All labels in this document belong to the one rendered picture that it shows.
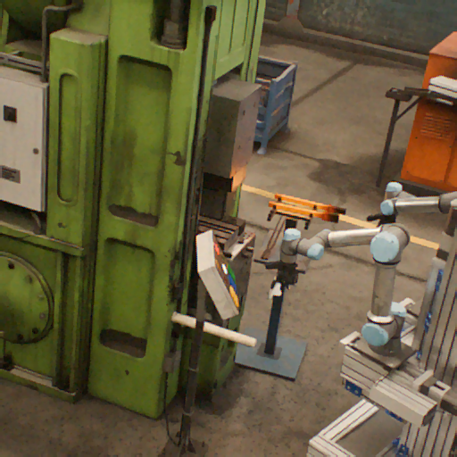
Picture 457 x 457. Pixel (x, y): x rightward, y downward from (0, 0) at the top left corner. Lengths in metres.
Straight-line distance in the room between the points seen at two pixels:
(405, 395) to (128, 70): 1.92
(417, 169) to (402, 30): 4.27
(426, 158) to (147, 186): 4.07
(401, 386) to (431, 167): 4.01
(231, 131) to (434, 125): 3.82
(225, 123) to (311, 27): 8.20
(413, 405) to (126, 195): 1.66
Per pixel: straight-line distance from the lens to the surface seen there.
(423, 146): 7.82
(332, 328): 5.75
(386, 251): 3.72
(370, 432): 4.64
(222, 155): 4.20
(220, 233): 4.51
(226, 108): 4.12
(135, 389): 4.74
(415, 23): 11.85
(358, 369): 4.22
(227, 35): 4.17
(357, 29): 12.07
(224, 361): 4.99
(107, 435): 4.68
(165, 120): 4.04
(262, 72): 8.85
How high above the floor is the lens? 3.07
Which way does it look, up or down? 27 degrees down
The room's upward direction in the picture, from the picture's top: 7 degrees clockwise
